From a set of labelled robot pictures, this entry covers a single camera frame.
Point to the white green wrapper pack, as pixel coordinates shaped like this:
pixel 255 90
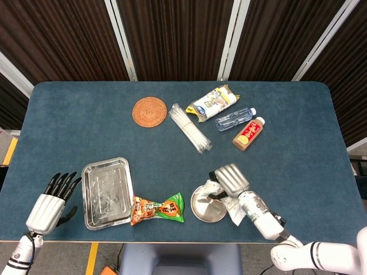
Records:
pixel 236 209

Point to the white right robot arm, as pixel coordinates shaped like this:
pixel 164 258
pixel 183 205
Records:
pixel 263 217

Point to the brown drink bottle red label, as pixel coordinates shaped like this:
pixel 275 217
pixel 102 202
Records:
pixel 248 134

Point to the clear water bottle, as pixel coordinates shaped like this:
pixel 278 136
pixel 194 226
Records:
pixel 233 120

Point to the yellow white snack pack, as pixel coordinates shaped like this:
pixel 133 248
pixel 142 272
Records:
pixel 213 103

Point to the round woven rattan coaster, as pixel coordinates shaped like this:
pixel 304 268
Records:
pixel 149 111

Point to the dark folding screen white frame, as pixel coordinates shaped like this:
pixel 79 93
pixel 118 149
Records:
pixel 183 37

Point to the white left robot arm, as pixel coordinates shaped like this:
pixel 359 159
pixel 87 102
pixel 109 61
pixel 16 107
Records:
pixel 20 256

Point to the orange green snack bag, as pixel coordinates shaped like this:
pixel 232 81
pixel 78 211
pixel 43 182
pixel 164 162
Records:
pixel 155 212

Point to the black equipment beside table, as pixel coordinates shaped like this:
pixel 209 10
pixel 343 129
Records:
pixel 359 166

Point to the round steel plate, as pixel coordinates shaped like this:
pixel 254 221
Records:
pixel 207 210

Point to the orange object on floor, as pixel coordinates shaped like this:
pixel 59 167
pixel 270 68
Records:
pixel 108 271

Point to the rectangular steel tray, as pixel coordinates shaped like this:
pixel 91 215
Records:
pixel 107 194

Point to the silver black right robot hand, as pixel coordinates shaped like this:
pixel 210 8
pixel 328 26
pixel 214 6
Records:
pixel 230 179

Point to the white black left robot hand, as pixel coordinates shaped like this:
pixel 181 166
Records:
pixel 46 212

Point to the clear packet of straws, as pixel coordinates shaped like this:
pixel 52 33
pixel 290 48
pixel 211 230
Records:
pixel 189 129

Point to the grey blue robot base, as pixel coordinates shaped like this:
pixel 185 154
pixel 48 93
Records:
pixel 180 259

